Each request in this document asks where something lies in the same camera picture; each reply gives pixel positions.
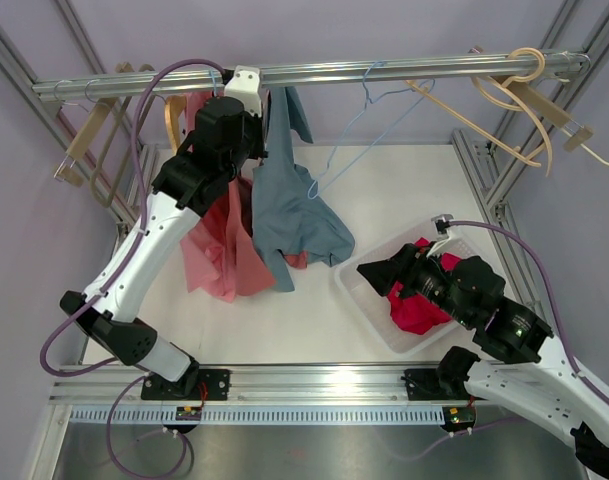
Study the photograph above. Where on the white plastic basket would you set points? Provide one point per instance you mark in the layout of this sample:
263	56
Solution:
374	310

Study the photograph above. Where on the white slotted cable duct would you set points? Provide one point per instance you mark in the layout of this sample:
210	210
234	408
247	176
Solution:
259	415

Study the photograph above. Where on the magenta t shirt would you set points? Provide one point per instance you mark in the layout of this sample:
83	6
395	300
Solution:
415	315

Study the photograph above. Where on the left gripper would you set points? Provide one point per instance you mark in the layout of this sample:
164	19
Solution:
254	120

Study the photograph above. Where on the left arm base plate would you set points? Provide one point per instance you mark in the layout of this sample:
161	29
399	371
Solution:
199	383

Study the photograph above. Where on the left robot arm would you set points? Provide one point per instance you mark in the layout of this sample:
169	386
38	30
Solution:
228	131

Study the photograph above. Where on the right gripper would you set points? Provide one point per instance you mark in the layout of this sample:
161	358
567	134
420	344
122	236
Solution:
406	263

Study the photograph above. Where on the wooden clip hanger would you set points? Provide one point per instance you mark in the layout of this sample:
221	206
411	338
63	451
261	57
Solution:
562	120

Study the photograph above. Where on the curved wooden hanger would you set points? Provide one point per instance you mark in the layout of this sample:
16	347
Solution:
495	91

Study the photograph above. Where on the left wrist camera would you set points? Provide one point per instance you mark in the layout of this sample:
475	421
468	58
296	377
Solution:
245	86

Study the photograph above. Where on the salmon pink t shirt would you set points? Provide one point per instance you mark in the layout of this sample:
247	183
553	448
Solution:
219	255

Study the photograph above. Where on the thin wooden hanger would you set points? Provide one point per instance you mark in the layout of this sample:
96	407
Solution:
468	121

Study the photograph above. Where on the front aluminium rail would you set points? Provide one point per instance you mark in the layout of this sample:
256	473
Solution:
284	385

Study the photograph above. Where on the aluminium hanging rail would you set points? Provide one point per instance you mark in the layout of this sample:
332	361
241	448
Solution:
564	62

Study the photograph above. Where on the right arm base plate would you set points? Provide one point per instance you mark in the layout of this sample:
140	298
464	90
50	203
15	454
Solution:
435	384

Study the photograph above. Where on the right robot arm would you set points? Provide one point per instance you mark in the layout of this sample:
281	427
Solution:
529	373

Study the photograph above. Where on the blue grey t shirt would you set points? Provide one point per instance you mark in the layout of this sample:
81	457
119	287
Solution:
285	221

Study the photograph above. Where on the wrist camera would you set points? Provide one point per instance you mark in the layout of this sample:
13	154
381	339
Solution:
447	235
245	86

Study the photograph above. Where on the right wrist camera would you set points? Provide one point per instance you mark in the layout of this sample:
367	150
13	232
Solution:
447	235

